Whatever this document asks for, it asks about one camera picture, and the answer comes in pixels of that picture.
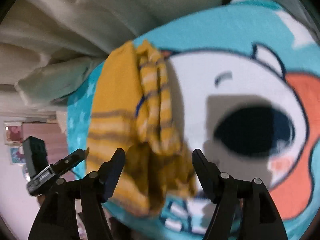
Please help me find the beige duvet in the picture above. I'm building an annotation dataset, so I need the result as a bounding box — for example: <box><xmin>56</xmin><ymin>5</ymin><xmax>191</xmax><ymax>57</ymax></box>
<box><xmin>0</xmin><ymin>0</ymin><xmax>225</xmax><ymax>109</ymax></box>

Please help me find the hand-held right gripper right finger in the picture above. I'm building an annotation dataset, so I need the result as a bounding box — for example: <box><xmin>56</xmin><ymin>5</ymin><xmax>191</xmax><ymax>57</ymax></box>
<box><xmin>192</xmin><ymin>149</ymin><xmax>285</xmax><ymax>240</ymax></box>

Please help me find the yellow striped shirt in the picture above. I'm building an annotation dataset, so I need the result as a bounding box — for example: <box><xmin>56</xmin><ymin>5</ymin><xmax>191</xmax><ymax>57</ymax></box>
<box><xmin>86</xmin><ymin>40</ymin><xmax>198</xmax><ymax>217</ymax></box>

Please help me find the red wall picture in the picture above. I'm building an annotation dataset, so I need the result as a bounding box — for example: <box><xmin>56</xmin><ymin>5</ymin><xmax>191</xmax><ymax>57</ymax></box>
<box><xmin>4</xmin><ymin>121</ymin><xmax>23</xmax><ymax>145</ymax></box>

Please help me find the blue wall picture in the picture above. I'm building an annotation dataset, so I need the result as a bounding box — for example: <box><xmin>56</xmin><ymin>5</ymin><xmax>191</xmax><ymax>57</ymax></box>
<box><xmin>10</xmin><ymin>146</ymin><xmax>27</xmax><ymax>166</ymax></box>

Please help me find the teal printed blanket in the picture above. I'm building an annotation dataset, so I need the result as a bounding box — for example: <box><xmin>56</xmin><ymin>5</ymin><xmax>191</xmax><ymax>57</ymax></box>
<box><xmin>65</xmin><ymin>0</ymin><xmax>320</xmax><ymax>240</ymax></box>

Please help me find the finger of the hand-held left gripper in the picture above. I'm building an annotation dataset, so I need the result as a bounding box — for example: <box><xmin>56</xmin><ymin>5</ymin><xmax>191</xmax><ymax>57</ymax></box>
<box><xmin>53</xmin><ymin>148</ymin><xmax>88</xmax><ymax>175</ymax></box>

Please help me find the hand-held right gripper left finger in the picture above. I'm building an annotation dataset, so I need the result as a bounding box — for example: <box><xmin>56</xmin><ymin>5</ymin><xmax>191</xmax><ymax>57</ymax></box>
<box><xmin>27</xmin><ymin>148</ymin><xmax>126</xmax><ymax>240</ymax></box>

